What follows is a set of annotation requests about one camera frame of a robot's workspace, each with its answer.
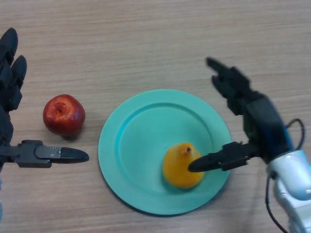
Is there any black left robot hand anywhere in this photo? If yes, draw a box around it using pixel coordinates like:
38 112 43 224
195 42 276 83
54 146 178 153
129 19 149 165
0 27 90 174

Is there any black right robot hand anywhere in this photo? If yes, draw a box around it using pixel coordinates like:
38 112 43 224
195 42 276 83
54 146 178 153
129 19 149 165
188 57 297 173

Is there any yellow pear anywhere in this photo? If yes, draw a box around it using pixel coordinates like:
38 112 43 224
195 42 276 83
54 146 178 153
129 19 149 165
162 142 204 189

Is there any teal round plate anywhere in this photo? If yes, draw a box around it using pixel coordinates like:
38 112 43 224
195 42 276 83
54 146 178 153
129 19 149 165
98 89 231 216

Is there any red apple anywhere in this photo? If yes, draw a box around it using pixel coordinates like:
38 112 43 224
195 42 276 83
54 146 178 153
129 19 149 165
43 94 86 136

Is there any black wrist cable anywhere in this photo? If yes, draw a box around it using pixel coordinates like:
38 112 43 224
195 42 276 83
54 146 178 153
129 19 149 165
264 118 306 233

